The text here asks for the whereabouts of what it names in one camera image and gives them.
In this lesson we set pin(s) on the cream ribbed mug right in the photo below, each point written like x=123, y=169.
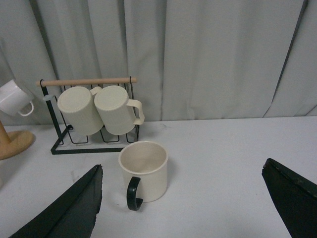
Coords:
x=119, y=113

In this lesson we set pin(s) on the black wire mug rack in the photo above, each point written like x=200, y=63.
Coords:
x=65, y=143

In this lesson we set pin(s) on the cream ribbed mug left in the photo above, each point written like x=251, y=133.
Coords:
x=77, y=106

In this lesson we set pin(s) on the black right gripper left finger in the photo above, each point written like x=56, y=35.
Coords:
x=73, y=214

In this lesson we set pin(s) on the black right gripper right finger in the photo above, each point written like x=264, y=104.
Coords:
x=294, y=197

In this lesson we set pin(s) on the grey curtain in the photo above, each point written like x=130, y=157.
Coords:
x=193, y=59

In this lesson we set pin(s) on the cream mug with black handle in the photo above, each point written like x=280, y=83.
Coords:
x=144, y=169

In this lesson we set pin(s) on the wooden mug tree stand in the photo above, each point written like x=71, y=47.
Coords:
x=14, y=142

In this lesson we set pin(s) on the white mug on tree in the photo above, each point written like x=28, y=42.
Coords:
x=13, y=99

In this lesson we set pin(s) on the cream ribbed mug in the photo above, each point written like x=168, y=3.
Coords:
x=77, y=106
x=119, y=113

